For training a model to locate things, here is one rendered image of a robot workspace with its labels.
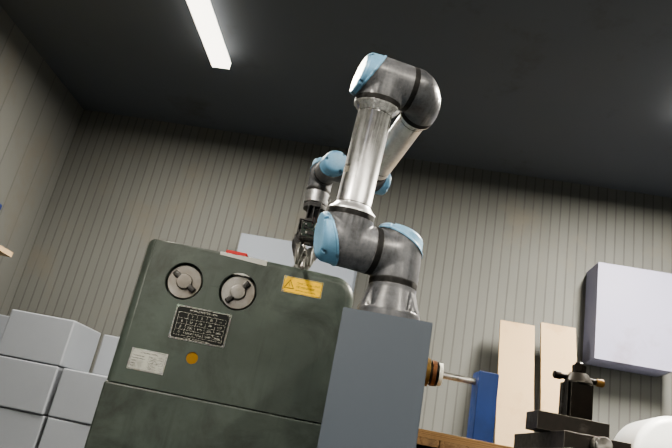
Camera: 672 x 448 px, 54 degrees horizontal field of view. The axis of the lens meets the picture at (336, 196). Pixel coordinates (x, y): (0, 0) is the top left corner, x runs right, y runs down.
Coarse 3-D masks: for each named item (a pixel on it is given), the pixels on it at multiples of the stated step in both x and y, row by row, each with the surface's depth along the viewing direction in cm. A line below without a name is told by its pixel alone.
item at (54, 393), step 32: (0, 320) 440; (32, 320) 396; (64, 320) 395; (0, 352) 390; (32, 352) 389; (64, 352) 388; (0, 384) 383; (32, 384) 382; (64, 384) 381; (96, 384) 380; (0, 416) 377; (32, 416) 376; (64, 416) 375
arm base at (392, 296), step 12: (372, 276) 156; (384, 276) 153; (372, 288) 154; (384, 288) 151; (396, 288) 151; (408, 288) 153; (372, 300) 152; (384, 300) 149; (396, 300) 149; (408, 300) 152; (384, 312) 148; (396, 312) 148; (408, 312) 149
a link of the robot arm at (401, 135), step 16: (432, 80) 165; (416, 96) 163; (432, 96) 165; (400, 112) 173; (416, 112) 167; (432, 112) 168; (400, 128) 176; (416, 128) 172; (400, 144) 180; (384, 160) 186; (384, 176) 193; (384, 192) 198
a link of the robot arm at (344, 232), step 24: (360, 72) 162; (384, 72) 160; (408, 72) 162; (360, 96) 161; (384, 96) 159; (408, 96) 163; (360, 120) 161; (384, 120) 160; (360, 144) 158; (384, 144) 161; (360, 168) 157; (360, 192) 155; (336, 216) 153; (360, 216) 153; (336, 240) 150; (360, 240) 152; (336, 264) 154; (360, 264) 153
